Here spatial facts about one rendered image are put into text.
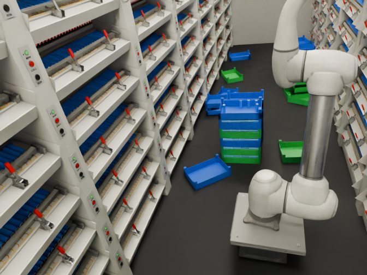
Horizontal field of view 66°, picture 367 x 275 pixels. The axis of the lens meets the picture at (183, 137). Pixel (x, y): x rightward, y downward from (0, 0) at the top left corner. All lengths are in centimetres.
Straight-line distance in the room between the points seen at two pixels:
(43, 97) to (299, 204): 113
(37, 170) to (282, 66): 101
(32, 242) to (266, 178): 98
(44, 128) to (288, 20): 97
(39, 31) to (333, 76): 106
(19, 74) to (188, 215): 134
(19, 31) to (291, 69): 98
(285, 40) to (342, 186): 122
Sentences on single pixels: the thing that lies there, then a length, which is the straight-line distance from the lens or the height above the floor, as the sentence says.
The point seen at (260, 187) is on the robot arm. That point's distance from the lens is 139.
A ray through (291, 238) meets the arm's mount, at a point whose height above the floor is 23.
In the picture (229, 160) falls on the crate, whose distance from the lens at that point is 225.
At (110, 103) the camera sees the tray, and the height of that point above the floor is 91.
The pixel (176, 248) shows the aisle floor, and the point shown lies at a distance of 177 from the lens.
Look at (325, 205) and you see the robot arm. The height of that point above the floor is 43.
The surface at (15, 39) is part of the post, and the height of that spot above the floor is 130.
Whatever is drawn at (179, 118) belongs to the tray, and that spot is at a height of 33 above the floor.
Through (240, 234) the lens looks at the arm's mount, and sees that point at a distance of 151.
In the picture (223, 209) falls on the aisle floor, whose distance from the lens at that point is 192.
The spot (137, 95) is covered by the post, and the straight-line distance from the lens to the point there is 164.
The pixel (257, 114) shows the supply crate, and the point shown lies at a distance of 201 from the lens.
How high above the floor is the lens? 143
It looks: 33 degrees down
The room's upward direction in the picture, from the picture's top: 10 degrees counter-clockwise
